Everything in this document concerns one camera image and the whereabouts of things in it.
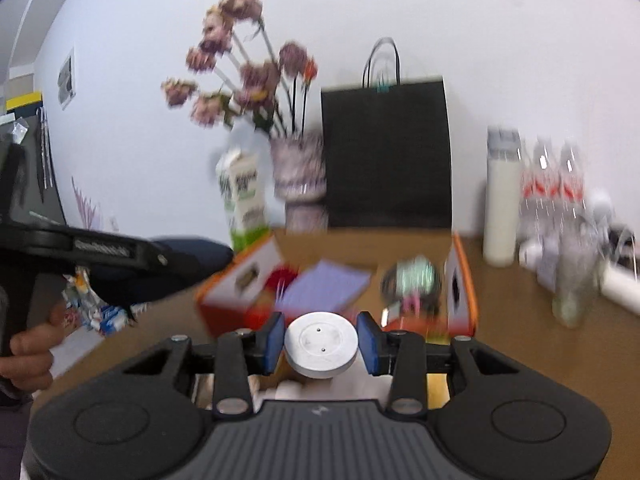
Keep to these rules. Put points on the white green milk carton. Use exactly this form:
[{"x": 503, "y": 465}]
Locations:
[{"x": 243, "y": 195}]

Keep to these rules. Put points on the white paper roll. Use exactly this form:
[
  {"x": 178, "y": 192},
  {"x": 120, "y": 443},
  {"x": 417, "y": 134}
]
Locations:
[{"x": 622, "y": 287}]

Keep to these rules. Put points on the snack wrapper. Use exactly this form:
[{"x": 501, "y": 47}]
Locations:
[{"x": 97, "y": 310}]

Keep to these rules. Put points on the pack of clear water bottles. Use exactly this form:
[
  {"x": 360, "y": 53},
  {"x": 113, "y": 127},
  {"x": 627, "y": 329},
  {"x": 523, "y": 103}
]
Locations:
[{"x": 552, "y": 185}]

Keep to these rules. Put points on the red object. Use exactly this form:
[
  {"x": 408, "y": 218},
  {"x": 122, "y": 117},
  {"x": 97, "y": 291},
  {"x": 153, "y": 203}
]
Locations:
[{"x": 277, "y": 280}]

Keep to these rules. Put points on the purple wall decal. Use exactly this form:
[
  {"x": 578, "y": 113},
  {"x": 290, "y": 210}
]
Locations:
[{"x": 87, "y": 210}]

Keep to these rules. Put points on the orange cardboard box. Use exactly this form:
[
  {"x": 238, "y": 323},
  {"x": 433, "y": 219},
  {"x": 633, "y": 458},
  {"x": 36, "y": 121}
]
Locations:
[{"x": 225, "y": 290}]

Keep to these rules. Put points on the round silver metal disc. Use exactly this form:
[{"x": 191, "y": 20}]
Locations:
[{"x": 321, "y": 344}]

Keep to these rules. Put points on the white bottle with silver cap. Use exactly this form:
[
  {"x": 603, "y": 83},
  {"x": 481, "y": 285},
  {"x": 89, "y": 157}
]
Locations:
[{"x": 501, "y": 205}]

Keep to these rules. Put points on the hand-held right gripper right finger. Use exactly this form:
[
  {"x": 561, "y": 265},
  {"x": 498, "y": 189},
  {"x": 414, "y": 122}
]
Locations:
[{"x": 367, "y": 344}]

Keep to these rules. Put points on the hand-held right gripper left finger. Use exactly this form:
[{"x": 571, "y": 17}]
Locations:
[{"x": 274, "y": 344}]

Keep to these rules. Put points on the white paper sheet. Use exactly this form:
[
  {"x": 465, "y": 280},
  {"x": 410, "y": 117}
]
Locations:
[{"x": 75, "y": 350}]

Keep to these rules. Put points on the purple cloth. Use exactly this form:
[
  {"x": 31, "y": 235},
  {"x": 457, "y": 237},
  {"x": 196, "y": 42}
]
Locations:
[{"x": 322, "y": 285}]

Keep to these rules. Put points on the person's left hand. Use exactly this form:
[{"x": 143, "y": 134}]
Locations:
[{"x": 30, "y": 357}]

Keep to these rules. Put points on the dried pink flowers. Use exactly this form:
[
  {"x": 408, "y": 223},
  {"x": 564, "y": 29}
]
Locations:
[{"x": 240, "y": 60}]

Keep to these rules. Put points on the small white cup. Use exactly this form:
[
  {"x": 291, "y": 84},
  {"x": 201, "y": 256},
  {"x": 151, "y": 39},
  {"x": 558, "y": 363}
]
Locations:
[{"x": 531, "y": 252}]

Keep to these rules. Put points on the black paper bag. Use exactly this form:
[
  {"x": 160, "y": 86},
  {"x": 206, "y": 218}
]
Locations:
[{"x": 385, "y": 160}]

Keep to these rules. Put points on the black board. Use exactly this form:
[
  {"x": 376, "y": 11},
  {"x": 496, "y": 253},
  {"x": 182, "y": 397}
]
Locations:
[{"x": 35, "y": 170}]

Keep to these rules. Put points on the wooden desktop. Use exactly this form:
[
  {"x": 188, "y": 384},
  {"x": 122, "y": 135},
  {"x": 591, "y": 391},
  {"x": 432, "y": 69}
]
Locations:
[{"x": 525, "y": 330}]

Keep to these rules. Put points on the clear drinking glass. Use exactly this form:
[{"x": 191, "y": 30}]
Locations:
[{"x": 570, "y": 285}]

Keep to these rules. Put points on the green tape roll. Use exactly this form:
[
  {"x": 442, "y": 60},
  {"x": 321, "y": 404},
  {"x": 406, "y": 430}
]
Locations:
[{"x": 412, "y": 276}]

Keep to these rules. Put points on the wall picture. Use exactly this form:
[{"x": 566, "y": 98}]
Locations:
[{"x": 66, "y": 79}]

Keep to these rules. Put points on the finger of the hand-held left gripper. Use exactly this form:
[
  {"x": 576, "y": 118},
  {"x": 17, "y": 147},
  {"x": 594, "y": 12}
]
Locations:
[
  {"x": 200, "y": 255},
  {"x": 145, "y": 290}
]

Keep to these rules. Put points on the patterned flower vase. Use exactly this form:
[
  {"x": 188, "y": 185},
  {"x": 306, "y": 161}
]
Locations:
[{"x": 298, "y": 170}]

